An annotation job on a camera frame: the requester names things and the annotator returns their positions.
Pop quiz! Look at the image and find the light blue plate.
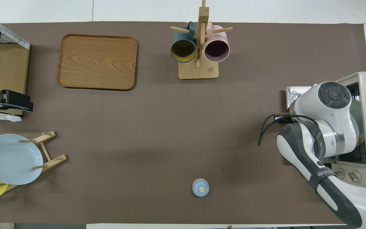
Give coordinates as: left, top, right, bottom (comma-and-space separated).
0, 134, 44, 185

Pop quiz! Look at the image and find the wooden mug rack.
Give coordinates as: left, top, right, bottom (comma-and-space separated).
170, 0, 233, 80

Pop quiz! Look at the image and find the pink mug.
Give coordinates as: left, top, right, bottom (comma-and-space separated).
204, 21, 231, 63

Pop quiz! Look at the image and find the brown wooden tray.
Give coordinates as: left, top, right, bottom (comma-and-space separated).
57, 34, 138, 91

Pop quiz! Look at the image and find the dark blue mug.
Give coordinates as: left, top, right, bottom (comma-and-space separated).
170, 22, 197, 63

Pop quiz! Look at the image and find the wooden plate rack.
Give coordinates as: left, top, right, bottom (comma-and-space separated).
0, 131, 68, 193

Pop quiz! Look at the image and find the brown table mat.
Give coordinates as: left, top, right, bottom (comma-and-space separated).
0, 22, 366, 225

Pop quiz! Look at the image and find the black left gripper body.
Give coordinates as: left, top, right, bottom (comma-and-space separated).
0, 90, 33, 112

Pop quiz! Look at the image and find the wooden shelf with wire basket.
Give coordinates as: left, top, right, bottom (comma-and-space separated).
0, 13, 31, 122

